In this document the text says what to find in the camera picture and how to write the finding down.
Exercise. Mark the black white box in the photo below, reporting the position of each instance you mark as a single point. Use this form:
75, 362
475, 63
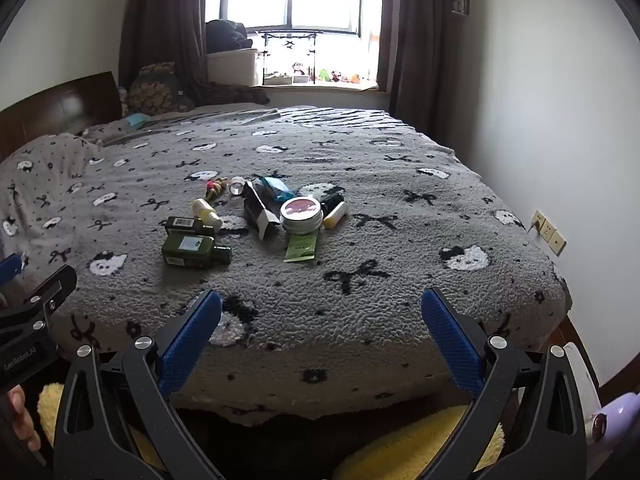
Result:
257, 210

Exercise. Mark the beige wall socket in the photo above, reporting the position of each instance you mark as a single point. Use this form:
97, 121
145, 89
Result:
537, 218
558, 245
548, 230

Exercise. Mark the yellow white tube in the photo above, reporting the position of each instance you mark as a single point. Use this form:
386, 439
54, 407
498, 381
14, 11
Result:
336, 215

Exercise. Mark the beige windowsill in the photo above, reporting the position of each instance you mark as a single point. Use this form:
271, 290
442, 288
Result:
325, 91

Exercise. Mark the teal packet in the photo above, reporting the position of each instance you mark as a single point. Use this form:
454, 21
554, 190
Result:
277, 187

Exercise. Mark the person's left hand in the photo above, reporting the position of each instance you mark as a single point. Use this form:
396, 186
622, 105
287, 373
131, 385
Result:
24, 420

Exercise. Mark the black white striped blanket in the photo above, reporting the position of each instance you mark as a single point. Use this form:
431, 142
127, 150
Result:
350, 117

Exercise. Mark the purple hair dryer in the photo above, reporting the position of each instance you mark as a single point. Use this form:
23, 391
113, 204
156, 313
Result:
617, 415

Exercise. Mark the silver keyring trinket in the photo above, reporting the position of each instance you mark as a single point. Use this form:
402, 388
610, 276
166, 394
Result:
237, 187

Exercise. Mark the monkey plush toy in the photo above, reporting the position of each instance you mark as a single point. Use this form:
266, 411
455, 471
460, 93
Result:
299, 70

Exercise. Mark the grey cat print blanket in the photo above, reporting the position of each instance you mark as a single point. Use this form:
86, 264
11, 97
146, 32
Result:
350, 310

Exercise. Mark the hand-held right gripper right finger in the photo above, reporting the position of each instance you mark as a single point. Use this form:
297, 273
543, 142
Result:
450, 345

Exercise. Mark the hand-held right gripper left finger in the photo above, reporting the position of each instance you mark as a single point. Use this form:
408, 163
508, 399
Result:
192, 340

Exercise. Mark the small dark green bottle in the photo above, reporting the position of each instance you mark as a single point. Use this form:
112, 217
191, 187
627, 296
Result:
182, 223

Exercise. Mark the wall switch panel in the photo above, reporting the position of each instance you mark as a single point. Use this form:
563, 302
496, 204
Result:
460, 4

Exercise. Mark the large dark green bottle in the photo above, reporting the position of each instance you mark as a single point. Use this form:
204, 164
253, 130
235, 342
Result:
190, 250

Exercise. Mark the small yellow bottle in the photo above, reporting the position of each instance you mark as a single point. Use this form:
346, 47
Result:
205, 209

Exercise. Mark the light blue packet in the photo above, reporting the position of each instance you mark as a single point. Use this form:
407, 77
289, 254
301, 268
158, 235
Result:
135, 119

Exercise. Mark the green sachet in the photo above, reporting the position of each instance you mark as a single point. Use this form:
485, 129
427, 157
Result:
302, 247

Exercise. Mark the dark cloth heap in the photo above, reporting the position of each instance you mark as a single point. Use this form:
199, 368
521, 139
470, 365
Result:
227, 36

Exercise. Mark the green plush toy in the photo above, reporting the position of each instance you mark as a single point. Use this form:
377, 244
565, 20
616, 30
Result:
324, 75

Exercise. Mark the white storage box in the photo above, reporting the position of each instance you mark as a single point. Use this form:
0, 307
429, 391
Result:
232, 67

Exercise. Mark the black folding rack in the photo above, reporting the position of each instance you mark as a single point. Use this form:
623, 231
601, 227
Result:
287, 35

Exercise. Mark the brown curtain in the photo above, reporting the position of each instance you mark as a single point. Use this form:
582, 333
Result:
415, 35
165, 20

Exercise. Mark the dark wooden headboard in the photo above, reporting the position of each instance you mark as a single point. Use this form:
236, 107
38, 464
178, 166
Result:
60, 105

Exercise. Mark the small black jar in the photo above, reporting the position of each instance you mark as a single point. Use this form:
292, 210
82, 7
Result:
330, 203

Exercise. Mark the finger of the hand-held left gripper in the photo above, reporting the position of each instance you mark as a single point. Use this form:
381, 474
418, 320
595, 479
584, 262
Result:
10, 267
50, 285

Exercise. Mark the brown plush toy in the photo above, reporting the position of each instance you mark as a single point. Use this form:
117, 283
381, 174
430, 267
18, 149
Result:
336, 77

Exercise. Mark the yellow fleece cloth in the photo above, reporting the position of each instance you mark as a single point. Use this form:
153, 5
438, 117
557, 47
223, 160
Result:
400, 450

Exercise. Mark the round tin pink lid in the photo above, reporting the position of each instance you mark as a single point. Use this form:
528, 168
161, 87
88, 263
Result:
300, 210

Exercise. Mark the brown patterned cushion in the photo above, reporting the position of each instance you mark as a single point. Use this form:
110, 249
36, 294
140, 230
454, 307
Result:
155, 92

